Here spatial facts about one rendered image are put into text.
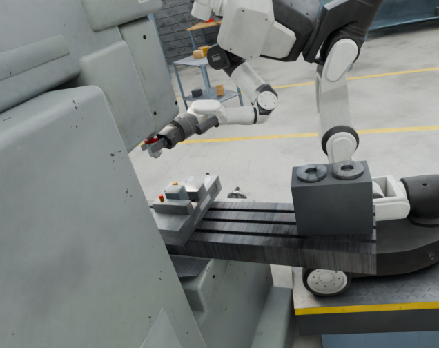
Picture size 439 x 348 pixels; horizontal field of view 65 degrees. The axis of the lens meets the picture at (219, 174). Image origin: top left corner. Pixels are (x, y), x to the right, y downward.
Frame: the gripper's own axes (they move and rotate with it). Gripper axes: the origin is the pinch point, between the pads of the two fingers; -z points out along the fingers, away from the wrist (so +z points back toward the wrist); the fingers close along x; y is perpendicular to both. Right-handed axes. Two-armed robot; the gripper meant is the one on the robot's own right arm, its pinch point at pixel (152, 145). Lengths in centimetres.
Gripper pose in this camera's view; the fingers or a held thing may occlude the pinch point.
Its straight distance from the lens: 119.9
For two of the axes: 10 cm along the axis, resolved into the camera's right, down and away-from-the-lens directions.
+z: 6.5, -5.1, 5.6
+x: 7.2, 1.9, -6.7
